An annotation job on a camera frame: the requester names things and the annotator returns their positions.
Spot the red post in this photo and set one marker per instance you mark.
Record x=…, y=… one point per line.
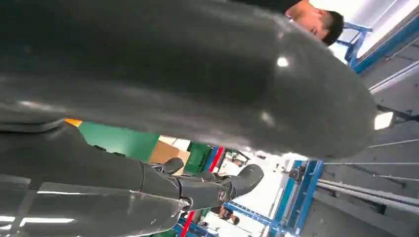
x=216, y=159

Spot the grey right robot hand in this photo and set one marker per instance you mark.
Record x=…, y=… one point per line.
x=170, y=72

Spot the brown cardboard box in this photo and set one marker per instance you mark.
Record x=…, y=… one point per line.
x=165, y=153

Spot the yellow sheet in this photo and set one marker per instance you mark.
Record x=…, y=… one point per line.
x=74, y=122

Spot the green table mat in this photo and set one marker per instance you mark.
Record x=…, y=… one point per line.
x=121, y=140

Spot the person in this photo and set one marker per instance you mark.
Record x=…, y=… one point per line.
x=226, y=214
x=314, y=19

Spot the green plastic crate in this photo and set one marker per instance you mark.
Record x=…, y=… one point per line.
x=198, y=158

